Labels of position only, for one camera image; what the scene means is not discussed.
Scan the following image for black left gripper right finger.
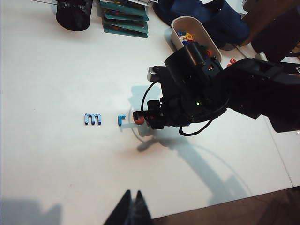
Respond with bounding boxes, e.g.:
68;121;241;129
133;190;153;225

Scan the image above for black mesh pen holder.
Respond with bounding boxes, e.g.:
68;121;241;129
55;0;94;32

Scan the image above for dark blue bag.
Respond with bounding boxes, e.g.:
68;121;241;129
199;0;250;51

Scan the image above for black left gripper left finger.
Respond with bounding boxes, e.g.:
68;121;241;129
103;189;135;225

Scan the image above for blue letter r magnet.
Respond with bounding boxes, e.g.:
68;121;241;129
117;114;128;127

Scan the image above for black camera cable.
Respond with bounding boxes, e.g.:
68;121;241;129
142;81;163;113

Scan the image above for blue letter m magnet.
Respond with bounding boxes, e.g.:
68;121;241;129
83;113;103;127

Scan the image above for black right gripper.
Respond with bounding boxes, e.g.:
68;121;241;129
133;69;195;130

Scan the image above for black looped cable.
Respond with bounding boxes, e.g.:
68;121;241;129
179;118;217;137

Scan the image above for orange letter o magnet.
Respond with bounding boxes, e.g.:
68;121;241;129
133;116;146;127

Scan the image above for beige oval bowl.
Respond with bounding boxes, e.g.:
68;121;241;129
171;16;222;64

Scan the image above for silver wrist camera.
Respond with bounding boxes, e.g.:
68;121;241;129
147;66;163;82

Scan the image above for brown wooden box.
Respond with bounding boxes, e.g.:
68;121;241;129
241;0;300;48

